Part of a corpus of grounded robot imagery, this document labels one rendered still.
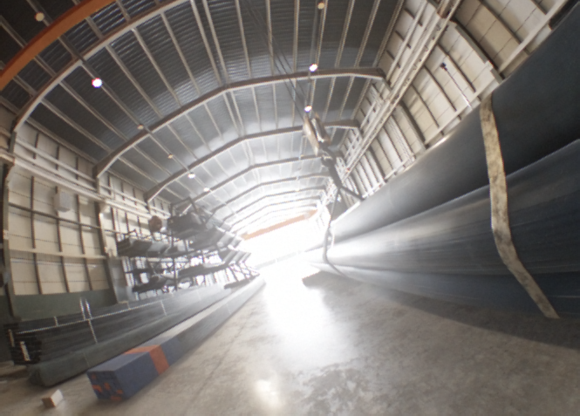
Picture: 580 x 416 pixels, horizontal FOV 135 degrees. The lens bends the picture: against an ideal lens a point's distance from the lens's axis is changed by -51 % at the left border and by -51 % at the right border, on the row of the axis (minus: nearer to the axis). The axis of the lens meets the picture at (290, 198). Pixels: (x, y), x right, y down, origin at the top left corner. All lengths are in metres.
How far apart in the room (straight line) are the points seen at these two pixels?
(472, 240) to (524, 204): 0.12
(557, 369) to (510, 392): 0.11
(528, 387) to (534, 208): 0.40
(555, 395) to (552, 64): 0.53
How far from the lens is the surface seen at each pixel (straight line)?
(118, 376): 1.39
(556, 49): 0.39
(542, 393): 0.61
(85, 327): 2.73
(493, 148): 0.41
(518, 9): 9.63
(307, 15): 11.82
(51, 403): 1.69
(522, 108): 0.40
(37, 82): 11.72
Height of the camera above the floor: 0.45
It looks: 13 degrees up
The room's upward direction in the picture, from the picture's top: 21 degrees counter-clockwise
